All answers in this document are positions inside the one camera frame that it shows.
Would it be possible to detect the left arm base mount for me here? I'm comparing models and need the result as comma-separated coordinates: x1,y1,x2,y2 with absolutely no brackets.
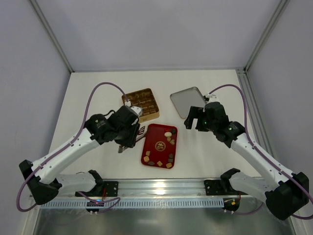
82,181,119,197

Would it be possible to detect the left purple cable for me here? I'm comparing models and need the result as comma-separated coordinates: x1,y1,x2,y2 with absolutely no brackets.
16,82,131,216

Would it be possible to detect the gold chocolate tin box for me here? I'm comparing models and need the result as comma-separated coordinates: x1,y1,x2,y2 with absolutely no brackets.
126,88,159,123

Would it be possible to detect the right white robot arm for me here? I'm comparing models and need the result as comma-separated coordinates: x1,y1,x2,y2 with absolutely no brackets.
184,102,311,220

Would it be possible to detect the silver tin lid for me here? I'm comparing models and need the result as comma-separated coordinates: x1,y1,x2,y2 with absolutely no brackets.
170,87,205,119

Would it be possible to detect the aluminium rail frame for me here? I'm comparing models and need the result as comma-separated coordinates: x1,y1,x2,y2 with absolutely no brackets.
29,177,269,199

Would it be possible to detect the perforated cable duct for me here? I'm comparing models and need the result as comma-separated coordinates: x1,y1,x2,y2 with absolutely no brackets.
41,197,224,209

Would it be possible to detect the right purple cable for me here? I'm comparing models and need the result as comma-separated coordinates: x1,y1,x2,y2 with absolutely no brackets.
207,84,313,220

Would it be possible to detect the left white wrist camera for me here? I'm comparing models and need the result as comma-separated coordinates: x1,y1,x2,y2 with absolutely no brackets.
124,101,142,117

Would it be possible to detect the red rectangular tray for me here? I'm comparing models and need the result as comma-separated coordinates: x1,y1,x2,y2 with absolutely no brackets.
141,123,178,169

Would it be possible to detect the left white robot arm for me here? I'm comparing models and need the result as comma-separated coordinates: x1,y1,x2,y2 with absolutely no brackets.
19,106,142,205

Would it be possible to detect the white oval chocolate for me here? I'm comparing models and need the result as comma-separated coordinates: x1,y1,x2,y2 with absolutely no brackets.
164,132,172,137

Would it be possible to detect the purple cable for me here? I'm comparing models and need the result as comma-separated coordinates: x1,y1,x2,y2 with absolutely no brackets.
16,82,131,216
207,84,313,220

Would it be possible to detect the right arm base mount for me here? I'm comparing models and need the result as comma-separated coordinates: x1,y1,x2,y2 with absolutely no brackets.
204,179,224,196

